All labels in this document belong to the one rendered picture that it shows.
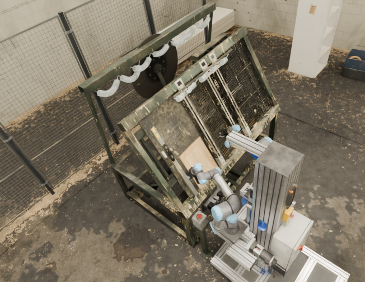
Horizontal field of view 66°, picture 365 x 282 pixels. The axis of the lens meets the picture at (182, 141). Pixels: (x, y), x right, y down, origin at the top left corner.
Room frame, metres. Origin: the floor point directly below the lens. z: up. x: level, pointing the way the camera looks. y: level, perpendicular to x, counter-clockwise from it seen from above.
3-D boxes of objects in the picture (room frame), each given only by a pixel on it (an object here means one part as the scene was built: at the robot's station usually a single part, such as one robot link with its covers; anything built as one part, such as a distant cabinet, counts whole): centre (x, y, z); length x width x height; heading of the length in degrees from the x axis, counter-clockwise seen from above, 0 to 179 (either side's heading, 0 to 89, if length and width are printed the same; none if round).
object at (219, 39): (3.49, -0.64, 1.38); 0.70 x 0.15 x 0.85; 132
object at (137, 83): (3.07, 0.13, 1.85); 0.80 x 0.06 x 0.80; 132
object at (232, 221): (1.26, -0.30, 1.20); 0.13 x 0.12 x 0.14; 104
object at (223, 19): (7.11, -0.78, 0.28); 2.45 x 1.03 x 0.56; 130
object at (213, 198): (1.85, -0.30, 0.69); 0.50 x 0.14 x 0.24; 132
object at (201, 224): (1.50, -0.02, 0.84); 0.12 x 0.12 x 0.18; 42
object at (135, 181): (2.83, -0.22, 0.41); 2.20 x 1.38 x 0.83; 132
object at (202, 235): (1.50, -0.02, 0.38); 0.06 x 0.06 x 0.75; 42
